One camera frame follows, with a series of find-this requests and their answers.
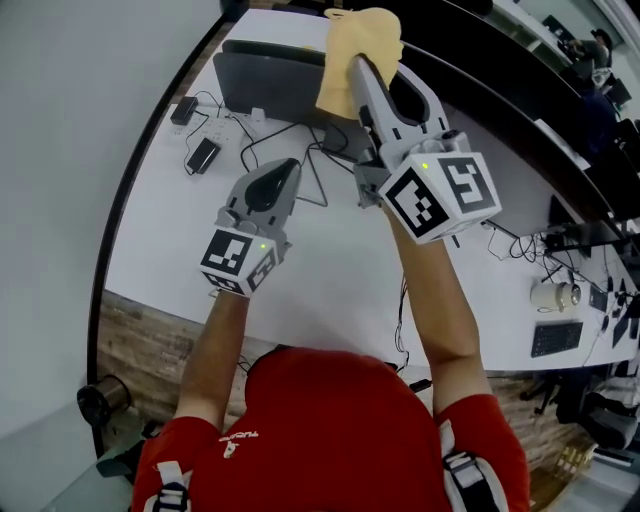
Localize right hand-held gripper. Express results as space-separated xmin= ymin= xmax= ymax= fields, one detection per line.
xmin=347 ymin=53 xmax=504 ymax=246

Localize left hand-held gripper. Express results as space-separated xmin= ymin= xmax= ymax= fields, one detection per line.
xmin=198 ymin=156 xmax=305 ymax=300

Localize yellow cloth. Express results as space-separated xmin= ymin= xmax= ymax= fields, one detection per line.
xmin=314 ymin=5 xmax=406 ymax=122

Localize person's right forearm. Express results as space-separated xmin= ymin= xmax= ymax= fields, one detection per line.
xmin=384 ymin=204 xmax=494 ymax=419

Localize person's left forearm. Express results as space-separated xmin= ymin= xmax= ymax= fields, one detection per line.
xmin=173 ymin=289 xmax=252 ymax=432

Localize large black curved monitor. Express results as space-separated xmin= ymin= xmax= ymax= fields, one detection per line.
xmin=394 ymin=0 xmax=640 ymax=221

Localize long black power brick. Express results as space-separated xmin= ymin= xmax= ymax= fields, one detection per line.
xmin=185 ymin=136 xmax=223 ymax=177

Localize white power strip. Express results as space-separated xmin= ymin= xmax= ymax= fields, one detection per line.
xmin=169 ymin=111 xmax=242 ymax=148

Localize black folded stand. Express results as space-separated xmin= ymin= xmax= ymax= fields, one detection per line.
xmin=211 ymin=38 xmax=328 ymax=125

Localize small black power adapter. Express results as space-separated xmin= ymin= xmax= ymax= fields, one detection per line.
xmin=169 ymin=95 xmax=200 ymax=127

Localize white mug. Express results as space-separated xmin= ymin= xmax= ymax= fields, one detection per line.
xmin=529 ymin=280 xmax=584 ymax=314

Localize person's red shirt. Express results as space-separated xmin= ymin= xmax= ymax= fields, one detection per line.
xmin=130 ymin=346 xmax=531 ymax=512

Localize black keyboard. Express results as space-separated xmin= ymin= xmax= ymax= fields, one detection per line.
xmin=530 ymin=320 xmax=585 ymax=359

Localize black office chair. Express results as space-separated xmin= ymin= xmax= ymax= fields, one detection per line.
xmin=94 ymin=419 xmax=164 ymax=484
xmin=519 ymin=369 xmax=640 ymax=452

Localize stack of cardboard boxes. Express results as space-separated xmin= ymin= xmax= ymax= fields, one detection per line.
xmin=529 ymin=439 xmax=602 ymax=502

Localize black looped desk cable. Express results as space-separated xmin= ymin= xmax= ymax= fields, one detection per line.
xmin=239 ymin=121 xmax=332 ymax=208

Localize tangled black cables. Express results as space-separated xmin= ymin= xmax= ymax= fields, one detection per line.
xmin=486 ymin=224 xmax=552 ymax=262

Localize white shoulder strap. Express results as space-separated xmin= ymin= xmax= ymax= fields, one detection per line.
xmin=149 ymin=459 xmax=192 ymax=512
xmin=436 ymin=419 xmax=502 ymax=512

